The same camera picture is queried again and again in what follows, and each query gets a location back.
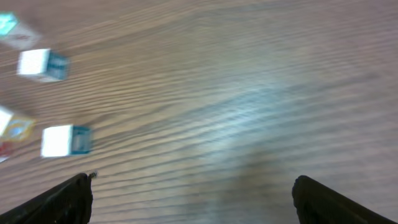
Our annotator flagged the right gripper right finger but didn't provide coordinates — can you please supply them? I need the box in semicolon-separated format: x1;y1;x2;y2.
292;175;397;224

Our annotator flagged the green top wooden block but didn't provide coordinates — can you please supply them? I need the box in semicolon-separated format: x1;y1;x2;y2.
1;12;41;50

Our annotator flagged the wooden block green side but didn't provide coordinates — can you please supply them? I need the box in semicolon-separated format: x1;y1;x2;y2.
17;49;70;83

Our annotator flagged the wooden block yellow side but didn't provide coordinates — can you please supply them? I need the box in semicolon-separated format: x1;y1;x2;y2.
1;106;35;142

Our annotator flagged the wooden block teal side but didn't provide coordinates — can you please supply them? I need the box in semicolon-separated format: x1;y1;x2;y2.
40;124;93;158

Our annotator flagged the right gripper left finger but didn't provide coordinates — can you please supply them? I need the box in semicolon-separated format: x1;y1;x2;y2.
1;172;97;224

